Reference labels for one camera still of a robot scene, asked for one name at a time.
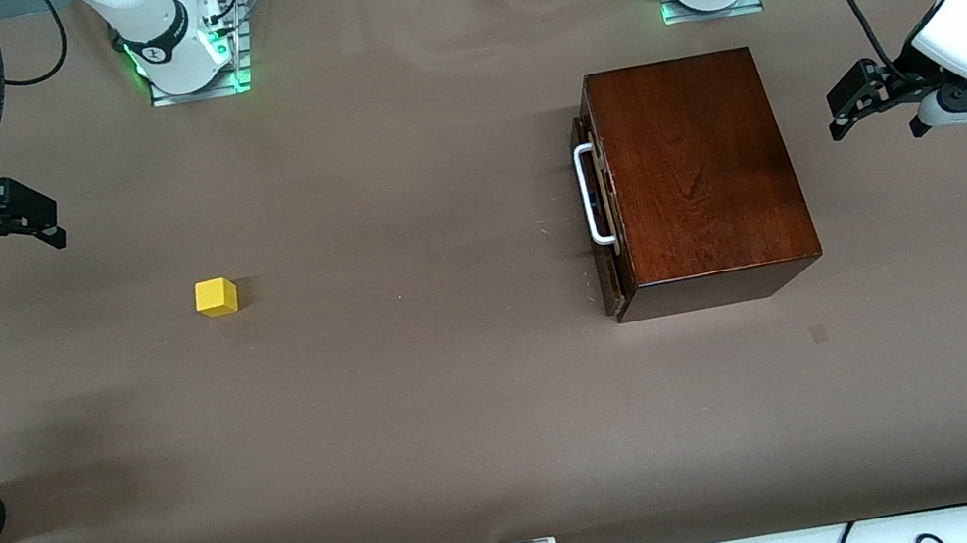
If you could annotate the brown table cover sheet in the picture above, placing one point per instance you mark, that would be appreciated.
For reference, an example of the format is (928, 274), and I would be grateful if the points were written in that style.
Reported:
(364, 382)

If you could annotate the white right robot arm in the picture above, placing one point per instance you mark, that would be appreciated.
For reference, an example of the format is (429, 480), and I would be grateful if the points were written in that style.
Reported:
(158, 30)

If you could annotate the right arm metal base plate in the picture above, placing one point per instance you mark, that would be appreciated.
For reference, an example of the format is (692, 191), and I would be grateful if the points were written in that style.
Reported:
(199, 94)

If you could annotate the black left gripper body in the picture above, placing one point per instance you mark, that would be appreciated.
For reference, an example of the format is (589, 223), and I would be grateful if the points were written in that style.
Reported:
(895, 83)

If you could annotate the dark brown wooden cabinet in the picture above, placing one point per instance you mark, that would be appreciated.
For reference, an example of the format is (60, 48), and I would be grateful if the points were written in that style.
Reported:
(695, 174)

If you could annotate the yellow cube block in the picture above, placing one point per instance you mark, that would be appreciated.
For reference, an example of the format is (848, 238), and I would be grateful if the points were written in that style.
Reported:
(216, 297)

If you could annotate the small brown tape patch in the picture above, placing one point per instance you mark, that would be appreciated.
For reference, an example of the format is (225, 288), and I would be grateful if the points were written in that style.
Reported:
(819, 334)

